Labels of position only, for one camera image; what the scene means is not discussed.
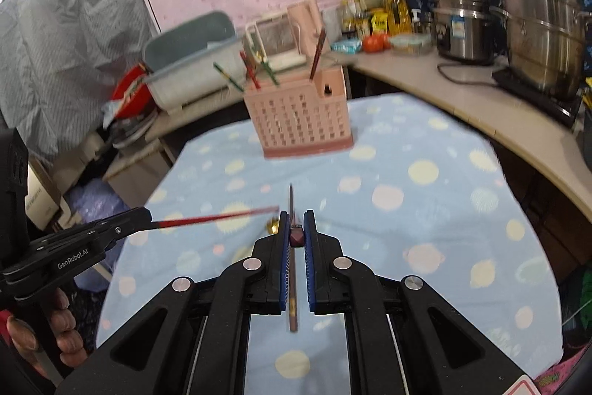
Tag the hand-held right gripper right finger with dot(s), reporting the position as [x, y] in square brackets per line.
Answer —
[309, 261]

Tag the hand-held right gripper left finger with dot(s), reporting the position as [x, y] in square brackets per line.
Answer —
[284, 261]

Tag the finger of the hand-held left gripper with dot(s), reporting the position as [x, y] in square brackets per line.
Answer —
[125, 224]

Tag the dark brown chopstick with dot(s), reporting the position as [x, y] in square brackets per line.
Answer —
[292, 311]

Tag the bright red chopstick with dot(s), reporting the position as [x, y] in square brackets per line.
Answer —
[208, 219]

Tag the pink perforated utensil basket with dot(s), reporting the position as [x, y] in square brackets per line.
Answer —
[300, 117]

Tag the dark red chopstick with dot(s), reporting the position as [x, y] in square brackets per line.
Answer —
[250, 71]
[321, 45]
[315, 57]

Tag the green and red chopstick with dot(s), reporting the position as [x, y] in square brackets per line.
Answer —
[266, 66]

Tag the person's left hand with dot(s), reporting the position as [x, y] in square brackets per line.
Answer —
[67, 330]

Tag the blue plastic bag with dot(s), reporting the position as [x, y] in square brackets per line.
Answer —
[97, 203]

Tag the gold spoon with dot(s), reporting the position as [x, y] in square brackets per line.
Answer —
[273, 224]

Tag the brown cardboard box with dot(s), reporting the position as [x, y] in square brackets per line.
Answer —
[46, 196]

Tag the stack of metal plates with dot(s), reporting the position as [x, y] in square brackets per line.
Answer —
[134, 131]

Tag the blue polka dot blanket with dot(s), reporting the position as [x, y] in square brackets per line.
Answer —
[416, 210]

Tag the red plastic basin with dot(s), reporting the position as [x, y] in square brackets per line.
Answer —
[127, 92]

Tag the grey-blue lidded plastic tub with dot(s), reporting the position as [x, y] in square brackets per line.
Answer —
[185, 85]

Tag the green striped chopstick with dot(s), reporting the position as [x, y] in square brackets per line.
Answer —
[229, 78]

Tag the grey striped cloth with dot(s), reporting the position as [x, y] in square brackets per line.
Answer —
[69, 52]

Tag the blue snack packet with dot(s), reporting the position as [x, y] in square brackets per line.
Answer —
[347, 46]

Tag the white clear plastic container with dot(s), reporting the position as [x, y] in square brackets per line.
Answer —
[277, 36]

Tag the red tomato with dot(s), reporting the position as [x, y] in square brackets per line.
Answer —
[371, 44]
[385, 38]

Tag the glass container with blue lid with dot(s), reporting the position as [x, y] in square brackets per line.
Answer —
[409, 44]

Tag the pink electric kettle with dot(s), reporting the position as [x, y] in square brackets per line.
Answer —
[305, 20]

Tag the sauce bottle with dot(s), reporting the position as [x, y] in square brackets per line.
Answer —
[354, 18]

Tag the yellow seasoning packet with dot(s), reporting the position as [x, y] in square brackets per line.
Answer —
[379, 22]

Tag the pump soap bottle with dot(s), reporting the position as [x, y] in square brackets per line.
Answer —
[416, 22]

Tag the steel rice cooker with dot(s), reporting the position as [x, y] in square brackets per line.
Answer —
[462, 34]

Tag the pink floral cloth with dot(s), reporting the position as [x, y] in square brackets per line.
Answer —
[557, 379]

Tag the black induction cooker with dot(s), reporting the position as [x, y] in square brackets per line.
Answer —
[532, 96]

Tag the large steel steamer pot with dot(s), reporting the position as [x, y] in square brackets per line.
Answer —
[541, 43]

